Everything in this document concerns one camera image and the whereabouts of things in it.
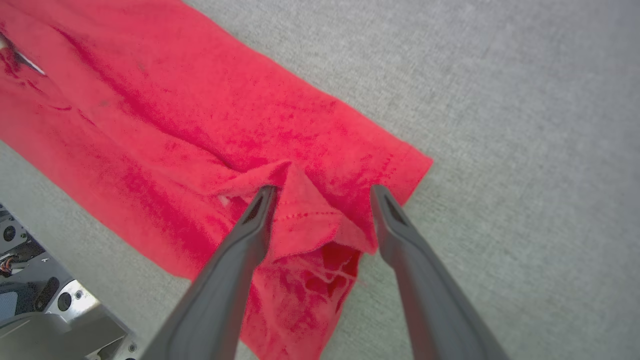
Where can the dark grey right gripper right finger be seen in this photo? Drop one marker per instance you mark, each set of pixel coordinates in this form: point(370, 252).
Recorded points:
point(430, 305)

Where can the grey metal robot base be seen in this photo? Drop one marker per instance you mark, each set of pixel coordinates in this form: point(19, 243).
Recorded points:
point(45, 310)

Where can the red white basketball jersey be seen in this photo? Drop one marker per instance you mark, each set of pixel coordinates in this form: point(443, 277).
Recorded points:
point(175, 125)

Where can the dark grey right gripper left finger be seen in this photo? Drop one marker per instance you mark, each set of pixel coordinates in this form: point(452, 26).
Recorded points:
point(220, 295)

